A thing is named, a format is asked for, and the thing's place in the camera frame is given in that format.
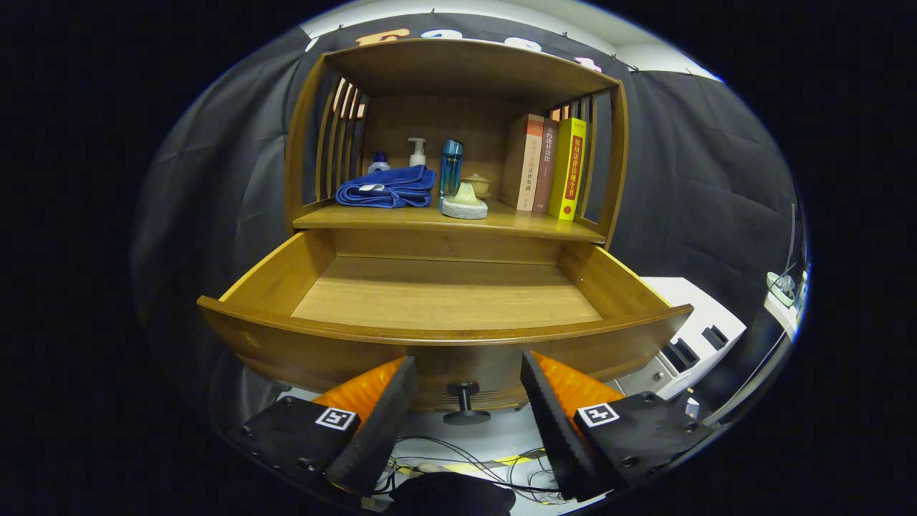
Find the white drawer unit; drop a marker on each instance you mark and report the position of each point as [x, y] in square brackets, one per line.
[688, 301]

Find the black drawer knob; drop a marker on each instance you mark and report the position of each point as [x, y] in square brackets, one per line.
[466, 401]

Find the blue folded towel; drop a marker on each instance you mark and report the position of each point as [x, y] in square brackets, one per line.
[394, 188]

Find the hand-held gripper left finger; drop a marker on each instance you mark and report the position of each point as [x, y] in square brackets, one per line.
[380, 430]

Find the clear blue bottle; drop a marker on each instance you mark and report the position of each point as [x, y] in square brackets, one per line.
[451, 168]

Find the white and green round device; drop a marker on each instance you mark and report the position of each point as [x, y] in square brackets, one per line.
[781, 287]

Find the white pump bottle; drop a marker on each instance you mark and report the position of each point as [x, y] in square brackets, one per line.
[417, 156]

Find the dark cloth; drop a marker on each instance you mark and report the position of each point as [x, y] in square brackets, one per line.
[451, 496]

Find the wooden cabinet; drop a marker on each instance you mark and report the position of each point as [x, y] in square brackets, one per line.
[444, 115]

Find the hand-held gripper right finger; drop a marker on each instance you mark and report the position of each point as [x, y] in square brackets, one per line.
[559, 430]

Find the white power adapter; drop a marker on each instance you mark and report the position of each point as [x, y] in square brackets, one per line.
[692, 408]

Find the pale green scrubber grey base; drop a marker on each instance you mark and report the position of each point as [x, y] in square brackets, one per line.
[464, 208]

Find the wooden countertop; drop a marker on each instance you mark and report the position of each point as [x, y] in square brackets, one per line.
[516, 221]

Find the brown book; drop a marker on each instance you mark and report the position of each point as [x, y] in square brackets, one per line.
[546, 165]

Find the beige lidded teacup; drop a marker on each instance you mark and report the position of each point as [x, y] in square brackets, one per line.
[481, 185]

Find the wooden drawer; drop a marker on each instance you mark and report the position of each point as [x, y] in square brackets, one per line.
[444, 301]

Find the yellow book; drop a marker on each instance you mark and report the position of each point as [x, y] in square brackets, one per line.
[568, 172]

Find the small white blue-capped bottle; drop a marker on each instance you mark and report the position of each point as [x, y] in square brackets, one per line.
[378, 165]

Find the orange and white book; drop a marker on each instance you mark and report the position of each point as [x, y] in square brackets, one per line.
[531, 165]

